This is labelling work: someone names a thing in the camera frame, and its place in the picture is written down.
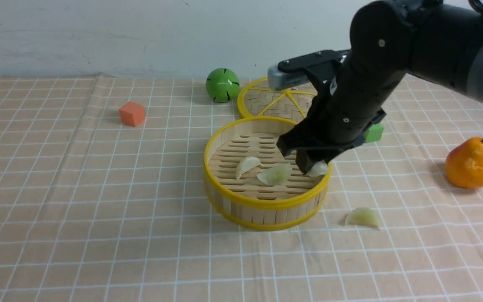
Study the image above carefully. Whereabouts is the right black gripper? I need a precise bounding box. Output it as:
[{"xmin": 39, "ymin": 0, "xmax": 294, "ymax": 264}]
[{"xmin": 277, "ymin": 54, "xmax": 406, "ymax": 174}]

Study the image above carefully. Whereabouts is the white dumpling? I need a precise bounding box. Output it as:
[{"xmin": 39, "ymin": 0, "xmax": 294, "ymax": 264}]
[
  {"xmin": 306, "ymin": 161, "xmax": 329, "ymax": 177},
  {"xmin": 235, "ymin": 156, "xmax": 261, "ymax": 180}
]

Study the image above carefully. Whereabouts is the pale green dumpling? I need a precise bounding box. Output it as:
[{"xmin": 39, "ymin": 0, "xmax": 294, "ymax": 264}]
[
  {"xmin": 257, "ymin": 163, "xmax": 293, "ymax": 186},
  {"xmin": 344, "ymin": 207, "xmax": 382, "ymax": 229}
]

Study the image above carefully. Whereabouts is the right grey black robot arm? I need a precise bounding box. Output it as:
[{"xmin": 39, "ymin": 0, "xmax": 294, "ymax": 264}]
[{"xmin": 268, "ymin": 0, "xmax": 483, "ymax": 174}]

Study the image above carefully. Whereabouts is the bamboo steamer tray yellow rim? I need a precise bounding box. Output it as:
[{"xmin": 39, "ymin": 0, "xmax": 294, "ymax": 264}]
[{"xmin": 203, "ymin": 116, "xmax": 330, "ymax": 231}]

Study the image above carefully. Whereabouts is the woven bamboo steamer lid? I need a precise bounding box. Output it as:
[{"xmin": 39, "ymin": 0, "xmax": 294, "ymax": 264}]
[{"xmin": 236, "ymin": 77, "xmax": 317, "ymax": 122}]

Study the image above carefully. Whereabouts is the green foam cube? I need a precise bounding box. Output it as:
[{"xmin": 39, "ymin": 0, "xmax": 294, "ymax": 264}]
[{"xmin": 364, "ymin": 123, "xmax": 384, "ymax": 143}]

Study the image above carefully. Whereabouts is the green toy ball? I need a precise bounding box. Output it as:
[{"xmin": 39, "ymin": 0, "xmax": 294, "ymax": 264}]
[{"xmin": 205, "ymin": 68, "xmax": 240, "ymax": 103}]

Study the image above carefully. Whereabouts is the orange yellow toy pear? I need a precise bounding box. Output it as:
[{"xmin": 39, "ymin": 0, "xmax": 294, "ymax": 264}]
[{"xmin": 445, "ymin": 136, "xmax": 483, "ymax": 190}]

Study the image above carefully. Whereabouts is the orange foam cube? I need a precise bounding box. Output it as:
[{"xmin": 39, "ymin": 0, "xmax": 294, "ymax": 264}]
[{"xmin": 118, "ymin": 101, "xmax": 146, "ymax": 128}]

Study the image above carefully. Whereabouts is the beige grid tablecloth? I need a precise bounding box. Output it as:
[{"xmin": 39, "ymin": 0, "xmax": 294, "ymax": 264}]
[{"xmin": 0, "ymin": 75, "xmax": 483, "ymax": 302}]

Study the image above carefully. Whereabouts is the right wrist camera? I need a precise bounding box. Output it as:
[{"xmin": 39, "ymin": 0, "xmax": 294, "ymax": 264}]
[{"xmin": 267, "ymin": 49, "xmax": 350, "ymax": 91}]

